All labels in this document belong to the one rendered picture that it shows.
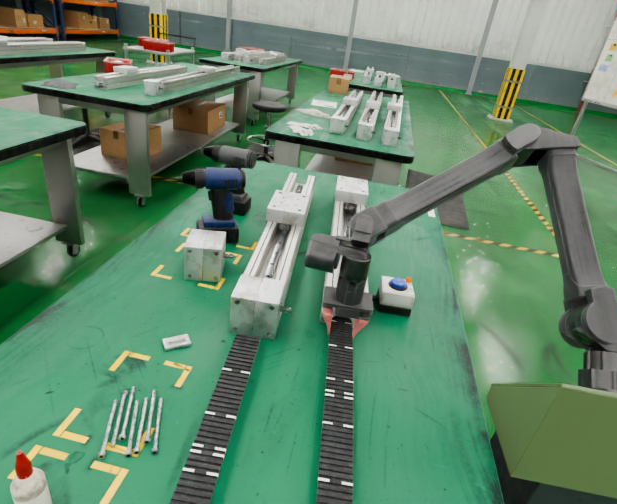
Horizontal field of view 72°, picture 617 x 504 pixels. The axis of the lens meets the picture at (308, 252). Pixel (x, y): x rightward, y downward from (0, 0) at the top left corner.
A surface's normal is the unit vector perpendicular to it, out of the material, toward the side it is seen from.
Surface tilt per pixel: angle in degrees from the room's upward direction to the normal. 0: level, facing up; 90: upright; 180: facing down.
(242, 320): 90
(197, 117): 89
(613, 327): 45
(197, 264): 90
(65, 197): 90
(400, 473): 0
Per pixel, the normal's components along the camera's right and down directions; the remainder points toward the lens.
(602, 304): -0.07, -0.31
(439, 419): 0.13, -0.87
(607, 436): -0.14, 0.46
